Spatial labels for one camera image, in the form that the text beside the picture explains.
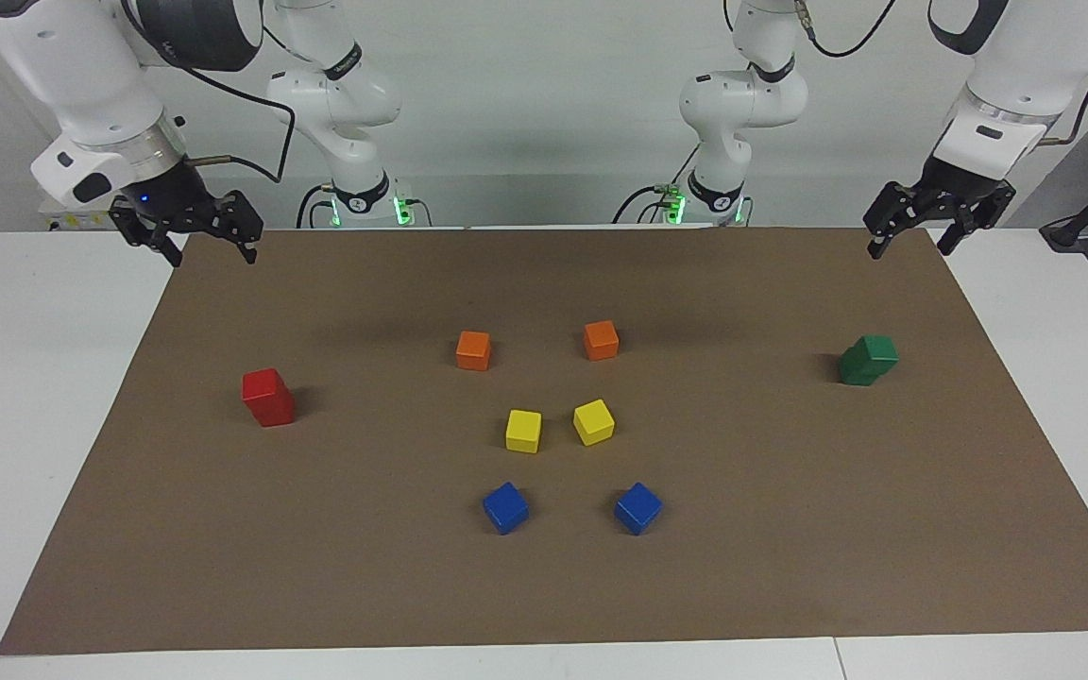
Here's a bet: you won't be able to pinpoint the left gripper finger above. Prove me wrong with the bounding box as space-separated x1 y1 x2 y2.
863 182 927 261
936 181 1017 256

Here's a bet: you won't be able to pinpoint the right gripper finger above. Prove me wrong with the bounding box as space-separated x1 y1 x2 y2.
110 203 183 268
209 192 264 265

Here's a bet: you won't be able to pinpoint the green wooden cube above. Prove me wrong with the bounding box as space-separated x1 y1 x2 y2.
851 334 901 375
838 342 887 387

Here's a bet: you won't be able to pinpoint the red wooden cube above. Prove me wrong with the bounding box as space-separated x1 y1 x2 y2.
241 367 292 409
246 395 298 429

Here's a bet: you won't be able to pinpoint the white box yellow labels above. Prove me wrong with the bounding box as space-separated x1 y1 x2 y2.
42 210 115 233

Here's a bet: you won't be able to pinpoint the orange wooden cube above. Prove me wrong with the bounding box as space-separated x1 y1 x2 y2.
455 330 493 372
583 319 621 363

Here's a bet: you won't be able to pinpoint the yellow wooden cube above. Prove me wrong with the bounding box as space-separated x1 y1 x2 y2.
504 408 544 455
572 399 617 448

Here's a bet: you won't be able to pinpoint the blue wooden cube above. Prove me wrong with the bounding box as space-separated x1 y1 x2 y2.
482 481 531 536
613 482 665 537

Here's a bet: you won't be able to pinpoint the brown table mat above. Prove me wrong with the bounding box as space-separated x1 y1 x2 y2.
0 225 1088 657

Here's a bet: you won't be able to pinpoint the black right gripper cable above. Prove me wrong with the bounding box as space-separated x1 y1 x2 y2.
124 0 298 185

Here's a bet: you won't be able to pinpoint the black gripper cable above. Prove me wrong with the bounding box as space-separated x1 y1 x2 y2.
124 0 298 185
794 0 1088 148

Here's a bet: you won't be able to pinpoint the black base cable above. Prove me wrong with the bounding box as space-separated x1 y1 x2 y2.
296 182 339 230
612 144 702 226

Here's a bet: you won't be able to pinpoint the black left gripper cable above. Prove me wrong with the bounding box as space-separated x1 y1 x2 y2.
794 0 1088 148

